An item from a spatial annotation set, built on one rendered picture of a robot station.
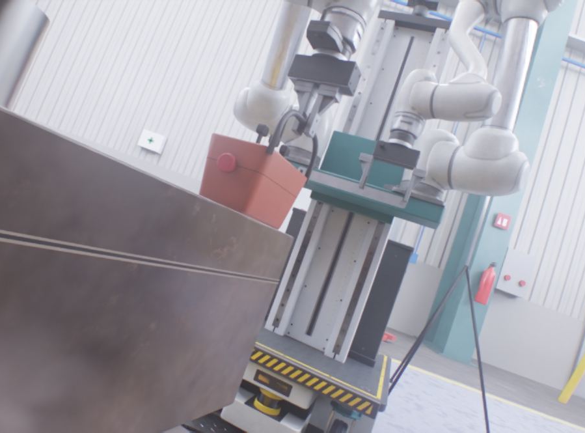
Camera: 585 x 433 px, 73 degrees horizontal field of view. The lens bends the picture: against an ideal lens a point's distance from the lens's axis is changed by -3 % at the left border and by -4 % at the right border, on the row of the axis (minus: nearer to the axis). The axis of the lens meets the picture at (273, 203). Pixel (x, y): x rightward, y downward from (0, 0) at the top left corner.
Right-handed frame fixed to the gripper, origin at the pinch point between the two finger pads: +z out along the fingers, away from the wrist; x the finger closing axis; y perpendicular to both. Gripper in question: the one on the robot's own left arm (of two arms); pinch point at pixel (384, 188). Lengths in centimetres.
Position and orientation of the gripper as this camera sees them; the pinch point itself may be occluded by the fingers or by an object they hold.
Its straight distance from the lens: 126.0
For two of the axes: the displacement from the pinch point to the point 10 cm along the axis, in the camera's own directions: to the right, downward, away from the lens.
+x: 8.9, 3.0, -3.3
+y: -2.9, -1.9, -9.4
